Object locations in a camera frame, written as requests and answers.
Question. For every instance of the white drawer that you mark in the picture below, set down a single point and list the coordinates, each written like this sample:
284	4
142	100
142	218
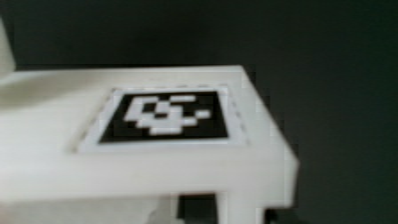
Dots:
123	136

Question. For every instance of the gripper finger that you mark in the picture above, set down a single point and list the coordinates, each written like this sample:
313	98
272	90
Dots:
197	209

